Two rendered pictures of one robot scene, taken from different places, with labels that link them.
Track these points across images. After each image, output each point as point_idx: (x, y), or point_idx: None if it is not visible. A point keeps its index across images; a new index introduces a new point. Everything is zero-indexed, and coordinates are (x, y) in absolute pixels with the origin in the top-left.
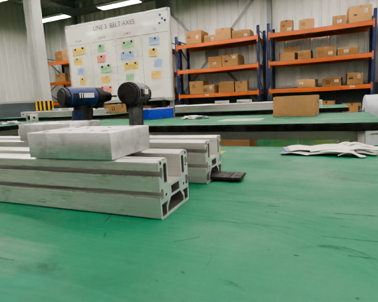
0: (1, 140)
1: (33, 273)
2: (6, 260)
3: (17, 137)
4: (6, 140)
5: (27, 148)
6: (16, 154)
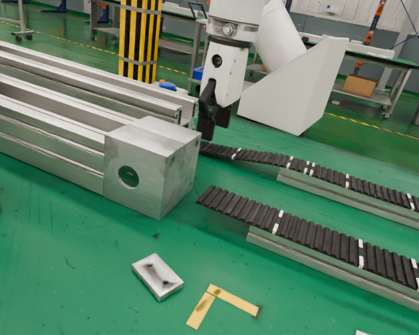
0: (27, 82)
1: None
2: None
3: (0, 94)
4: (19, 80)
5: None
6: (8, 45)
